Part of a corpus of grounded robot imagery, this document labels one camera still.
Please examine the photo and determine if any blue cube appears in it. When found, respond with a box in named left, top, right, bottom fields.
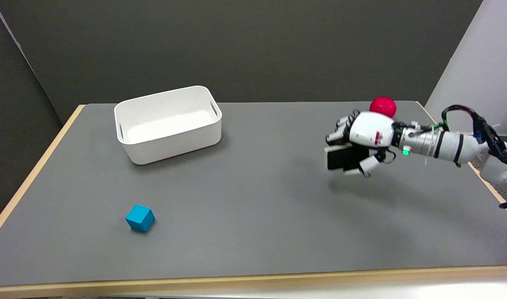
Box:
left=125, top=204, right=156, bottom=233

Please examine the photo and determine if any black blackboard eraser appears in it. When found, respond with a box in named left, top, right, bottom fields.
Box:
left=325, top=144, right=365, bottom=171

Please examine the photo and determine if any white plastic box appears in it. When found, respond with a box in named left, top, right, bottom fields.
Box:
left=114, top=86, right=223, bottom=165

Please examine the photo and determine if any red ball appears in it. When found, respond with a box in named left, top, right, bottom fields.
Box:
left=369, top=97, right=397, bottom=118

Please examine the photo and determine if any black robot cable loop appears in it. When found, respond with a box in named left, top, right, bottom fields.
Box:
left=441, top=105, right=507, bottom=168

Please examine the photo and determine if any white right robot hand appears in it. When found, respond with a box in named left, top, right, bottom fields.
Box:
left=325, top=110, right=404, bottom=178

